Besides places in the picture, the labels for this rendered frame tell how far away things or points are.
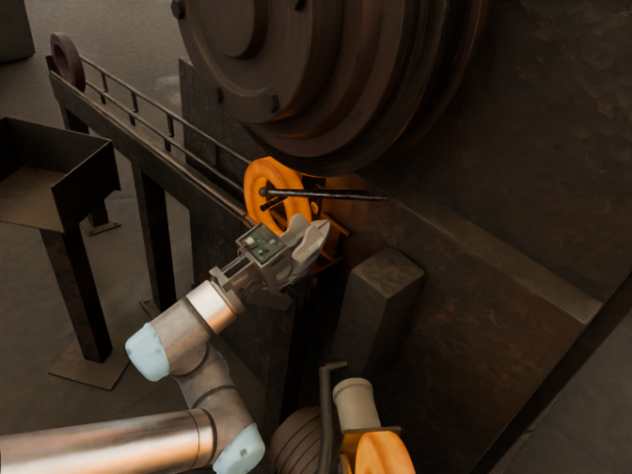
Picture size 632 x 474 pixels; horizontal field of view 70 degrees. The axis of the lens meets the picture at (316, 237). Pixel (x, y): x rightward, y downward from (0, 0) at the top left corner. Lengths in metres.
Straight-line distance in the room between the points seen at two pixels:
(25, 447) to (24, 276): 1.36
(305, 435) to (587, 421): 1.15
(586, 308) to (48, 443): 0.63
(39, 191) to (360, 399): 0.87
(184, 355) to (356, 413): 0.26
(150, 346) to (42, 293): 1.17
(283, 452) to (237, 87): 0.57
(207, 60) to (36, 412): 1.15
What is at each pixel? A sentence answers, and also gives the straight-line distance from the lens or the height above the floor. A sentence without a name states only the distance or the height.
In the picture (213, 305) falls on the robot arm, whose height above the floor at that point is 0.75.
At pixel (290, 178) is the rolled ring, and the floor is 0.84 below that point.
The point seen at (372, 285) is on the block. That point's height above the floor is 0.80.
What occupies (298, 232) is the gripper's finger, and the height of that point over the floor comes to 0.78.
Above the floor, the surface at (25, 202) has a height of 0.60.
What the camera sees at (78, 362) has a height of 0.01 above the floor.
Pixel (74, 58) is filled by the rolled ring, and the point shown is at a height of 0.70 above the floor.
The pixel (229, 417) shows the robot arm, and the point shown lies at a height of 0.64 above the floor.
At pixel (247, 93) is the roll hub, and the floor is 1.02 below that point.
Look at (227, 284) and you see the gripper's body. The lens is 0.67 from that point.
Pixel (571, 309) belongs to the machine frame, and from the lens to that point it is 0.65.
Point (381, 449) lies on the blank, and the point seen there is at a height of 0.77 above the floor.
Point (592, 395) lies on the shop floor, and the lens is 1.85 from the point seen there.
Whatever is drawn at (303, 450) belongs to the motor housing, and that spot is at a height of 0.53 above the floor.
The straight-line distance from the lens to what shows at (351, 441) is 0.63.
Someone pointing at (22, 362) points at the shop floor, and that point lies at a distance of 1.65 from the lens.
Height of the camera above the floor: 1.26
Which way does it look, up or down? 40 degrees down
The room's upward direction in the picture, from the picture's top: 9 degrees clockwise
